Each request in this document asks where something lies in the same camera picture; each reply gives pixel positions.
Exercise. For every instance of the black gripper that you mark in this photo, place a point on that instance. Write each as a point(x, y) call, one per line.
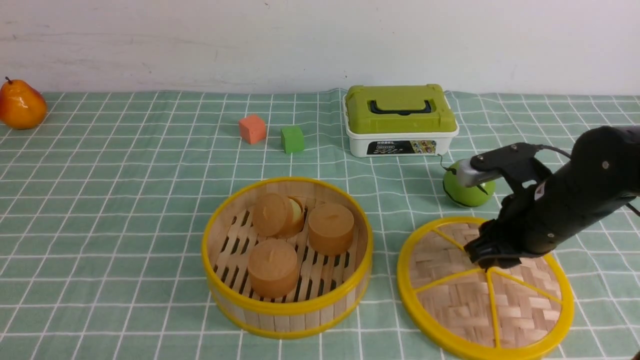
point(534, 223)

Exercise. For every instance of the yellow woven bamboo steamer lid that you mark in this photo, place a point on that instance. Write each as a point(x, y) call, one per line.
point(520, 313)

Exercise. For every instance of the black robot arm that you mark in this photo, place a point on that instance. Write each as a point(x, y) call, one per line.
point(603, 170)

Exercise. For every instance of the yellow bamboo steamer basket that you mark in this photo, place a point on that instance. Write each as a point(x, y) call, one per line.
point(326, 289)

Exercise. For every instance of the green toy watermelon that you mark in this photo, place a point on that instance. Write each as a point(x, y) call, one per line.
point(462, 195)

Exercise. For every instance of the green and white lidded box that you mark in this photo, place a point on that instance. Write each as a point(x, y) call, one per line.
point(398, 120)

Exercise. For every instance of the brown steamed bun right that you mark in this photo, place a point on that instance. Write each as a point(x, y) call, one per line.
point(330, 229)

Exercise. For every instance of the brown steamed bun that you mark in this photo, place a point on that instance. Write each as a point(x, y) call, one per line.
point(330, 229)
point(278, 215)
point(273, 268)

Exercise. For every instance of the brown steamed bun back left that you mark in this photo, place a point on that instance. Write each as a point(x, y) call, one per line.
point(278, 215)

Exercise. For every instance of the brown steamed bun front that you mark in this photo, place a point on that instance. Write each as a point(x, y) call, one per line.
point(273, 268)

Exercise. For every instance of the green foam cube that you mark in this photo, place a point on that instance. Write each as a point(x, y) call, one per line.
point(292, 139)

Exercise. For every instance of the orange foam cube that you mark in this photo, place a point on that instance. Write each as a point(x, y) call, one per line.
point(252, 129)

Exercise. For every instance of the green checkered tablecloth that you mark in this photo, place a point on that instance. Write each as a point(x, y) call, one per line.
point(103, 209)

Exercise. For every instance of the orange toy pear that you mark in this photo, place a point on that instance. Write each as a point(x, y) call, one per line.
point(22, 107)

